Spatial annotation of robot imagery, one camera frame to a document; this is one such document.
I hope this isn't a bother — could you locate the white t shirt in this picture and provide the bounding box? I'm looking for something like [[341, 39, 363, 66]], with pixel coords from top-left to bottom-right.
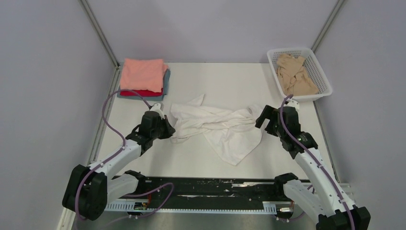
[[170, 94, 263, 166]]

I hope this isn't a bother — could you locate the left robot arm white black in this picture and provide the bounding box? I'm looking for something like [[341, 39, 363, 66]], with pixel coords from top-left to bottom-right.
[[62, 109, 175, 220]]

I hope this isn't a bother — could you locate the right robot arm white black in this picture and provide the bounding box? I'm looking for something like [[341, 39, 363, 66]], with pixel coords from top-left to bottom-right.
[[255, 105, 371, 230]]

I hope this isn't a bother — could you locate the folded red t shirt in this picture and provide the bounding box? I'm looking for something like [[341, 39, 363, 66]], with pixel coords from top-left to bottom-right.
[[119, 89, 164, 97]]

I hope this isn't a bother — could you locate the beige t shirt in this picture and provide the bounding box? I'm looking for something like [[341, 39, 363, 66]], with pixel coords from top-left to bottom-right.
[[276, 54, 319, 96]]

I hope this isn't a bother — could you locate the white plastic basket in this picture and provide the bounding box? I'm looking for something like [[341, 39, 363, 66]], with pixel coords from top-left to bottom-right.
[[267, 47, 333, 102]]

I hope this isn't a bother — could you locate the folded pink t shirt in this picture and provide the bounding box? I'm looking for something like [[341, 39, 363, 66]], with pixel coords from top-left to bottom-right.
[[120, 58, 169, 93]]

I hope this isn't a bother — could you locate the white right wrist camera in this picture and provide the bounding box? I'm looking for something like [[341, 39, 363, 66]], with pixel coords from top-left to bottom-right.
[[285, 99, 300, 111]]

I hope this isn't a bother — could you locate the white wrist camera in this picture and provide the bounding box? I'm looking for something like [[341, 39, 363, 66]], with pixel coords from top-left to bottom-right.
[[285, 99, 300, 111], [149, 102, 165, 119]]

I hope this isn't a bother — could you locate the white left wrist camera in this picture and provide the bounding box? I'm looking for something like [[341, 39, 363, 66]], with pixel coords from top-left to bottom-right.
[[149, 102, 165, 119]]

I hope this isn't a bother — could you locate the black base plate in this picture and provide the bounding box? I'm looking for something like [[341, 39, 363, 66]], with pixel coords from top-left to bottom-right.
[[105, 177, 294, 214]]

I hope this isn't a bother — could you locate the white slotted cable duct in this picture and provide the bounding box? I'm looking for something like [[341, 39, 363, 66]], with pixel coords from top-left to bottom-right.
[[104, 200, 277, 215]]

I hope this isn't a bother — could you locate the aluminium frame rail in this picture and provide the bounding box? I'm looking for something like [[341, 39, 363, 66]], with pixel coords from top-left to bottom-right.
[[57, 179, 362, 230]]

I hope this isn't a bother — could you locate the right corner frame post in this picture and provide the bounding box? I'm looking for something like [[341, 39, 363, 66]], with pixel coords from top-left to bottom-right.
[[311, 0, 347, 53]]

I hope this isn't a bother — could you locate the corner frame post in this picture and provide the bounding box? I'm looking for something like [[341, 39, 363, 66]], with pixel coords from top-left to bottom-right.
[[78, 0, 120, 69], [311, 0, 347, 53]]

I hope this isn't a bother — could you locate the left corner frame post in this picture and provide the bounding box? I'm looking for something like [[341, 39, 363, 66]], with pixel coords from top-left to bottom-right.
[[78, 0, 120, 69]]

